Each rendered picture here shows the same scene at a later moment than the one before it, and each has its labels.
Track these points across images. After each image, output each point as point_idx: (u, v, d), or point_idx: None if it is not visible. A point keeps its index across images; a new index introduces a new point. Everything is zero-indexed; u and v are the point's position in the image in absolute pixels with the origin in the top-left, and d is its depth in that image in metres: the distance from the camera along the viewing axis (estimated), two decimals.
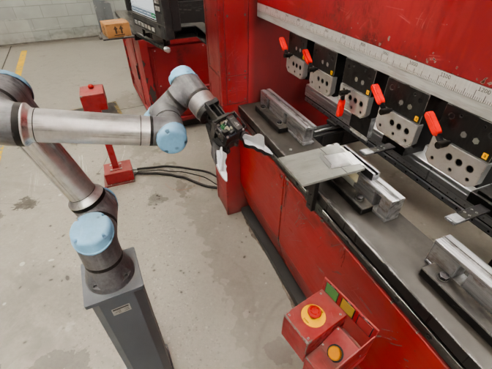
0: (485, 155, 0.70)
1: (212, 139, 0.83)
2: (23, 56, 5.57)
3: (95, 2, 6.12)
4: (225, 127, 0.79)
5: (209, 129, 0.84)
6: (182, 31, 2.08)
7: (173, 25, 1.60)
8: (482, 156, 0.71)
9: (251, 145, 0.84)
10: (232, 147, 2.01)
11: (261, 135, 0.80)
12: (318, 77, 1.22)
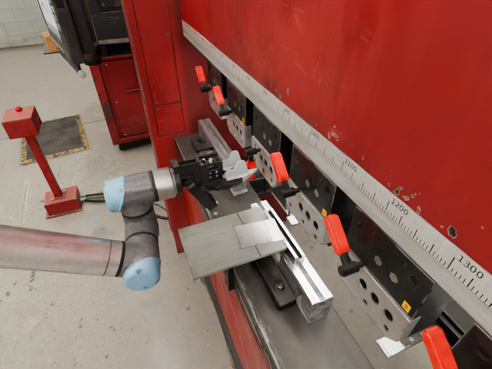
0: (405, 305, 0.42)
1: (207, 187, 0.75)
2: None
3: None
4: (208, 163, 0.74)
5: (194, 187, 0.74)
6: (118, 47, 1.81)
7: (83, 46, 1.32)
8: (403, 304, 0.43)
9: (231, 168, 0.80)
10: None
11: (235, 150, 0.79)
12: (233, 122, 0.95)
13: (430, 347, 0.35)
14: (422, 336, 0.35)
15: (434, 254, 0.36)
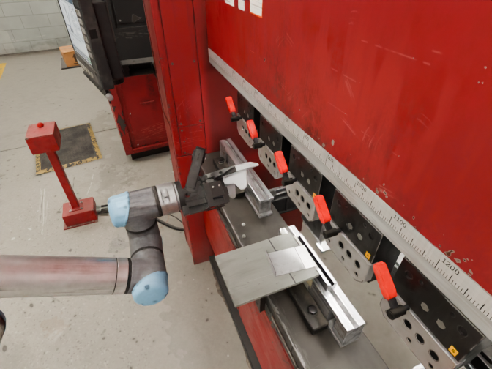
0: (453, 350, 0.48)
1: None
2: (1, 69, 5.35)
3: None
4: None
5: None
6: (138, 66, 1.86)
7: (112, 72, 1.38)
8: (449, 348, 0.49)
9: (235, 173, 0.76)
10: None
11: (244, 188, 0.73)
12: (266, 154, 1.00)
13: None
14: None
15: (485, 312, 0.42)
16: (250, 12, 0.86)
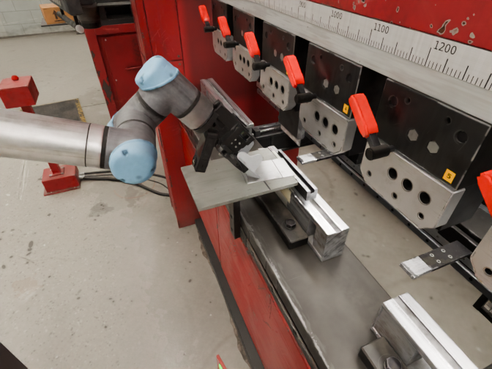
0: (449, 175, 0.37)
1: (222, 148, 0.71)
2: None
3: None
4: None
5: (214, 138, 0.70)
6: (117, 11, 1.75)
7: None
8: (444, 176, 0.37)
9: (239, 152, 0.80)
10: (173, 150, 1.67)
11: (253, 141, 0.81)
12: (240, 56, 0.89)
13: (490, 189, 0.29)
14: (479, 180, 0.30)
15: (491, 86, 0.30)
16: None
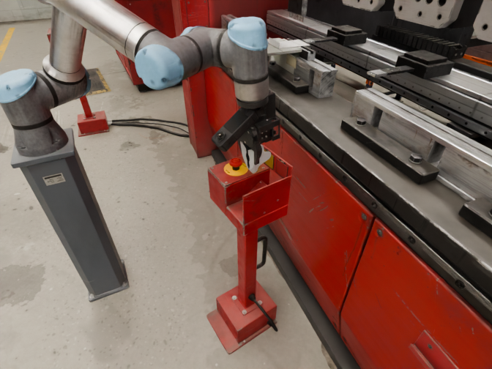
0: None
1: (257, 132, 0.71)
2: (11, 31, 5.57)
3: None
4: None
5: (255, 118, 0.70)
6: None
7: None
8: None
9: None
10: (197, 80, 2.01)
11: None
12: None
13: None
14: None
15: None
16: None
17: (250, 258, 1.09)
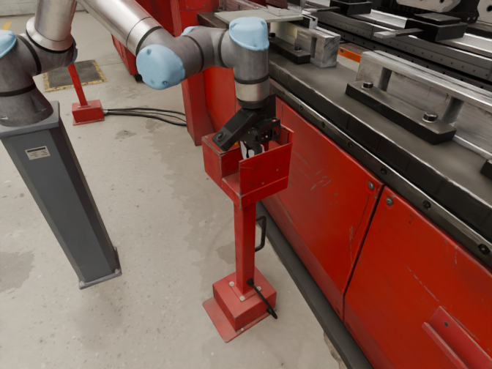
0: None
1: (257, 132, 0.71)
2: (7, 25, 5.50)
3: None
4: None
5: (255, 119, 0.70)
6: None
7: None
8: None
9: None
10: None
11: None
12: None
13: None
14: None
15: None
16: None
17: (248, 238, 1.02)
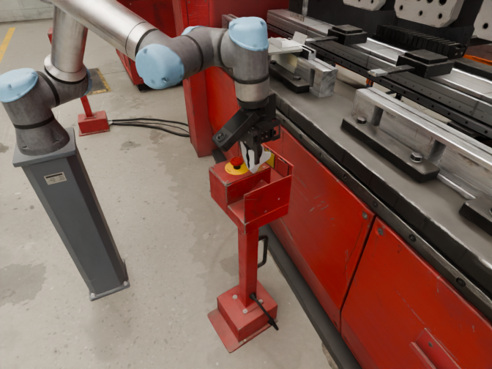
0: None
1: (257, 132, 0.71)
2: (11, 31, 5.58)
3: None
4: None
5: (255, 119, 0.70)
6: None
7: None
8: None
9: None
10: (197, 80, 2.02)
11: None
12: None
13: None
14: None
15: None
16: None
17: (251, 257, 1.09)
